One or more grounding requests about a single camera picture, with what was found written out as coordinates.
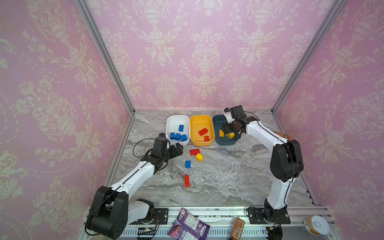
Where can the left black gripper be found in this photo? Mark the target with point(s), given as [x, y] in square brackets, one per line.
[180, 151]

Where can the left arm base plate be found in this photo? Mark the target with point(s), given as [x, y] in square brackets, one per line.
[161, 216]

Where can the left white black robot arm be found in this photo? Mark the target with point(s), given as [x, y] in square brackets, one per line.
[111, 209]

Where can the green food packet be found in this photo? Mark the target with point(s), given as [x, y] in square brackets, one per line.
[283, 136]

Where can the red long lego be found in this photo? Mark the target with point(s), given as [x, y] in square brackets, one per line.
[203, 131]

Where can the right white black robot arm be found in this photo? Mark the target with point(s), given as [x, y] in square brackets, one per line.
[286, 163]

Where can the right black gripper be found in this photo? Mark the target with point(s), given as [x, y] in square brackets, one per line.
[227, 128]

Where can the white tin can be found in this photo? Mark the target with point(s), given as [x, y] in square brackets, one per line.
[317, 225]

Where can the purple snack box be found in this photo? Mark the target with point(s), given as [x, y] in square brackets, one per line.
[188, 227]

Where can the aluminium front rail frame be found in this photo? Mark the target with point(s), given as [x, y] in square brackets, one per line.
[221, 220]

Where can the yellow plastic container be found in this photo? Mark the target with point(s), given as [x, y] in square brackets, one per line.
[197, 123]

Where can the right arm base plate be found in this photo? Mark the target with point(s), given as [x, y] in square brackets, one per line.
[258, 216]

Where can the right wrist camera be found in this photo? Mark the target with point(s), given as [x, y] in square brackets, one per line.
[234, 114]

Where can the blue square lego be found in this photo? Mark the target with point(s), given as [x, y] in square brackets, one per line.
[172, 136]

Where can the dark teal plastic container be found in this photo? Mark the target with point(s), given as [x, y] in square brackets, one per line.
[218, 121]

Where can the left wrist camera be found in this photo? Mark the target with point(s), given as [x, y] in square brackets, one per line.
[161, 146]

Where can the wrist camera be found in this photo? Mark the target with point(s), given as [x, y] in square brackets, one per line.
[234, 114]
[161, 146]

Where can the yellow long lego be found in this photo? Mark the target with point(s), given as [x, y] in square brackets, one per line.
[231, 135]

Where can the brown snack bar packet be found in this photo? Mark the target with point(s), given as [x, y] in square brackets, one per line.
[237, 229]

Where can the white plastic container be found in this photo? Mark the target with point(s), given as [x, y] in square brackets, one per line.
[173, 123]

